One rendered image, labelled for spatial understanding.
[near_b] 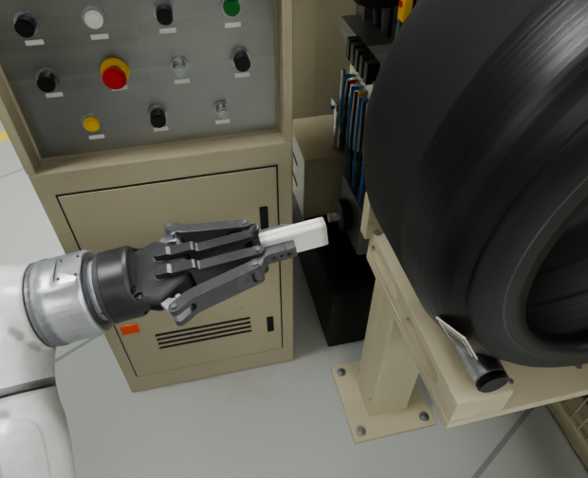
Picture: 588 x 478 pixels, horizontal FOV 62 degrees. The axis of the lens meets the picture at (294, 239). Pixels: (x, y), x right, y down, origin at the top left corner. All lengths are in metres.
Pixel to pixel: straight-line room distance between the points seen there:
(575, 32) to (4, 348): 0.54
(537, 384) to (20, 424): 0.70
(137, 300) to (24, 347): 0.11
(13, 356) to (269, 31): 0.73
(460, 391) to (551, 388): 0.18
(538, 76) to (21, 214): 2.36
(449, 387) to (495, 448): 0.98
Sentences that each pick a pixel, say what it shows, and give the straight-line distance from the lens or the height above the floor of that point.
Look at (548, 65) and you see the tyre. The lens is 0.42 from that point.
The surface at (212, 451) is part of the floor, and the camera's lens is 1.63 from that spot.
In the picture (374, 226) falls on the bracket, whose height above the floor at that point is 0.88.
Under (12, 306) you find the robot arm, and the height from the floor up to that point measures 1.13.
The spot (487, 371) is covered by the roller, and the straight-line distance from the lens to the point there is 0.71.
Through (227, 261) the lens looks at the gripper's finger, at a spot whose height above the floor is 1.14.
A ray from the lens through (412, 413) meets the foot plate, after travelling 1.69.
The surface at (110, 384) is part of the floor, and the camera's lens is 1.81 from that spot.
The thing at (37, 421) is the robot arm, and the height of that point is 1.06.
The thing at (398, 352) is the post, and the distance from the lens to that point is 1.36.
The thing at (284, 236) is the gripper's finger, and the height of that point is 1.15.
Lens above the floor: 1.50
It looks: 45 degrees down
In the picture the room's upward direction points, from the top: straight up
